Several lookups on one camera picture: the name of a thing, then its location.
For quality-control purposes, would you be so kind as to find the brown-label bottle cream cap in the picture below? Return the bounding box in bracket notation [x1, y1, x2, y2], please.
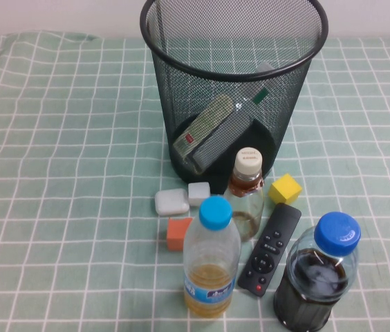
[223, 147, 266, 243]

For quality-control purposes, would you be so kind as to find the green checked tablecloth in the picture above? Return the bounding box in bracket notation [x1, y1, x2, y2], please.
[0, 30, 390, 332]

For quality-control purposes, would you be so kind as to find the orange cube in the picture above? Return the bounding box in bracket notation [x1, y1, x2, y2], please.
[166, 216, 193, 252]

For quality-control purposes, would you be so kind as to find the white cube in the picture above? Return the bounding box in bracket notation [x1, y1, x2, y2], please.
[187, 182, 212, 208]

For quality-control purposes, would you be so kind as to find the dark-liquid bottle blue cap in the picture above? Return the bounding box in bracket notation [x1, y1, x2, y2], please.
[272, 211, 362, 332]

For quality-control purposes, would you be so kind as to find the black mesh wastebasket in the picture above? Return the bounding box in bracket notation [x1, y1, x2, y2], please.
[138, 0, 330, 194]

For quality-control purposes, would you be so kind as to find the yellow cube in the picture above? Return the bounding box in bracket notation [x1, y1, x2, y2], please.
[267, 173, 303, 205]

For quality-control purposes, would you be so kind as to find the clear bottle white cap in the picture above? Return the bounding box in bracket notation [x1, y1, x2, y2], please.
[172, 61, 275, 175]

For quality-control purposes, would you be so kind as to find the black remote control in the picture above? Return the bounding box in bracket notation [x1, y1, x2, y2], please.
[236, 203, 302, 297]

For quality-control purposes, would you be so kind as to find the yellow-liquid bottle light-blue cap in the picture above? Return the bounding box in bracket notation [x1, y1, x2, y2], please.
[182, 196, 243, 319]

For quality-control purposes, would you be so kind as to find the white earbud case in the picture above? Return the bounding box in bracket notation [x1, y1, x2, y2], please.
[154, 188, 190, 217]

